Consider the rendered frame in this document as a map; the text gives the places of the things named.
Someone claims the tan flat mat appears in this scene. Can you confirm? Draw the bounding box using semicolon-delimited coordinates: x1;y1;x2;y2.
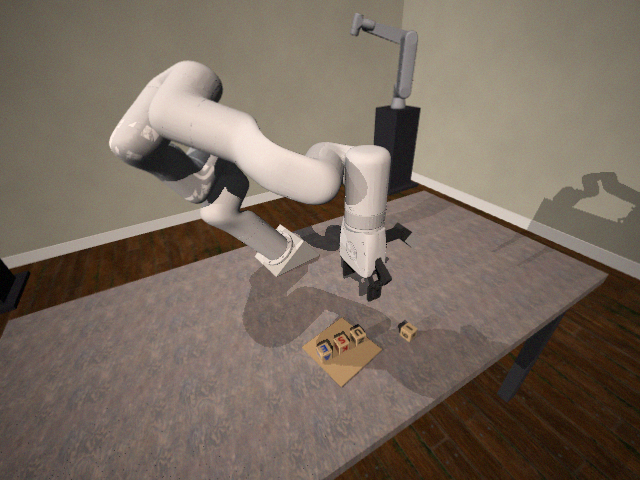
302;317;382;388

